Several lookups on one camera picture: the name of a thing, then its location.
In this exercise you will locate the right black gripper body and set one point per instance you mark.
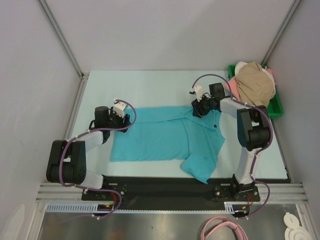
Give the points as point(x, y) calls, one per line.
point(198, 107)

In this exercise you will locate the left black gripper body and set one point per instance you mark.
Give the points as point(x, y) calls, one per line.
point(115, 121)

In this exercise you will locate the teal polo shirt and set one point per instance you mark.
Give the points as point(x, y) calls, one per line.
point(172, 133)

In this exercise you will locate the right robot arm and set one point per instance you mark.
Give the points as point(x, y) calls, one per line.
point(254, 132)

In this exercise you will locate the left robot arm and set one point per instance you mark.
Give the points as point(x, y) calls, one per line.
point(67, 162)

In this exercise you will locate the pink shirt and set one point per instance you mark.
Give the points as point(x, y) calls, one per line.
point(232, 87)

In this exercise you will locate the beige shirt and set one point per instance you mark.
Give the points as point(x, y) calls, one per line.
point(254, 86)

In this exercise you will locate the white shirt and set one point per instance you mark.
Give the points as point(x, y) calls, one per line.
point(240, 66)

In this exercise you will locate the green plastic bin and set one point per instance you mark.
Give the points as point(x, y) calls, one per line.
point(274, 109)

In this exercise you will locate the white round plastic part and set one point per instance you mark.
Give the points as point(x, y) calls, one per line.
point(293, 229)

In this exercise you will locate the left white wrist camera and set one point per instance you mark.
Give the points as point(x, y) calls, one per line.
point(119, 107)

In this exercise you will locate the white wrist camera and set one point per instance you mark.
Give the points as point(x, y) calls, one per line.
point(198, 91)
point(119, 107)

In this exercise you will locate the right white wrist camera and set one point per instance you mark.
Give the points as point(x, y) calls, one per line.
point(198, 91)

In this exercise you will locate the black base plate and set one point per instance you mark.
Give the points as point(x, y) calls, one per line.
point(178, 193)

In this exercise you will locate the white slotted cable duct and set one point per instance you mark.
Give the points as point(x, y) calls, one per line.
point(97, 208)

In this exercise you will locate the aluminium front rail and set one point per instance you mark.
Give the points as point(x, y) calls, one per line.
point(280, 193)

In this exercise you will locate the right aluminium frame post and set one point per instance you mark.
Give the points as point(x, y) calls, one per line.
point(292, 11)

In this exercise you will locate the aluminium frame post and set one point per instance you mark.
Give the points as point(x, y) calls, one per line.
point(292, 11)
point(53, 23)

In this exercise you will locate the left aluminium frame post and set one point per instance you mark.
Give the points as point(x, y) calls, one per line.
point(53, 23)

